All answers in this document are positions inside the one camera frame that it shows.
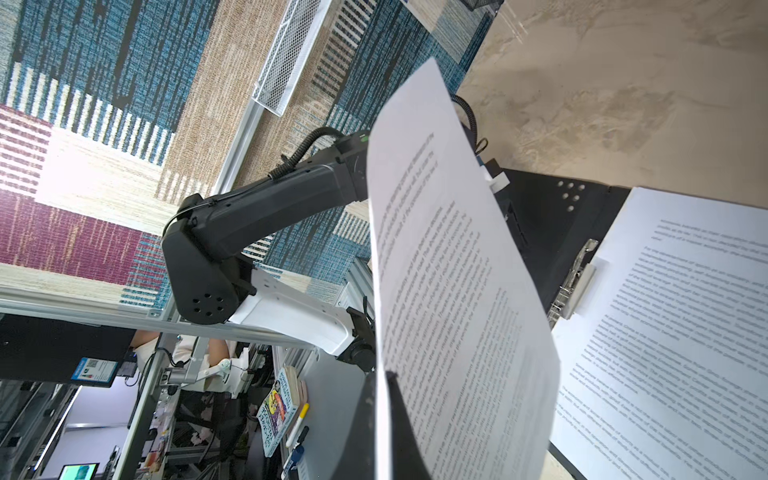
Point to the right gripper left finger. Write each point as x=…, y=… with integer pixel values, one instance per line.
x=359, y=453

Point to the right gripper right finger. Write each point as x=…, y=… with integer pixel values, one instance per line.
x=407, y=463

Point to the white text paper sheet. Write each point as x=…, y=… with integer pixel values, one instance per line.
x=458, y=317

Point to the metal folder clip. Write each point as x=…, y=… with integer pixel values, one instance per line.
x=574, y=286

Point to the white paper sheet underneath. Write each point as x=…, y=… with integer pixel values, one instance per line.
x=664, y=360

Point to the red folder black inside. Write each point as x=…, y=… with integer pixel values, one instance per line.
x=550, y=218

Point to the colourful book outside cell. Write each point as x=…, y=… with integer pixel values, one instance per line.
x=280, y=408

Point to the person outside cell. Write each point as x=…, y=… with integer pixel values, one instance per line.
x=207, y=365

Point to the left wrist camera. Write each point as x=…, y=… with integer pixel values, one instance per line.
x=495, y=176

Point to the white wire mesh basket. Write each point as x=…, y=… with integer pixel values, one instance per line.
x=289, y=52

